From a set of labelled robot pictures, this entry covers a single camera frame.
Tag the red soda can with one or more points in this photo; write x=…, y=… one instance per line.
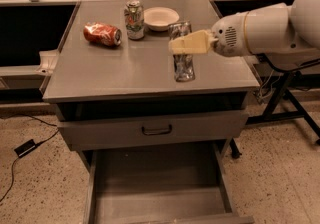
x=102, y=33

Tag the black drawer handle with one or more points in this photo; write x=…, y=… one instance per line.
x=156, y=131

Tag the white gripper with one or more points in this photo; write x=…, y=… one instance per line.
x=228, y=38

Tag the black power adapter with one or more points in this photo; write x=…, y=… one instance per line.
x=25, y=148

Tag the silver redbull can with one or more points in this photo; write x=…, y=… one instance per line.
x=183, y=64

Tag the white plastic bracket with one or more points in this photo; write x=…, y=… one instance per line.
x=48, y=61

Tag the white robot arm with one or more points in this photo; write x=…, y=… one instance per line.
x=277, y=29

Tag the white paper bowl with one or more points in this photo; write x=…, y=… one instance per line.
x=159, y=18

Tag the green white soda can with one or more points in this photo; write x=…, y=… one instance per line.
x=134, y=19

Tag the grey top drawer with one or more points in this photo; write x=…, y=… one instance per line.
x=126, y=132

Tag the grey drawer cabinet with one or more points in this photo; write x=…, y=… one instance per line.
x=136, y=79

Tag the open grey middle drawer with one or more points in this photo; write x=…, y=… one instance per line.
x=164, y=184

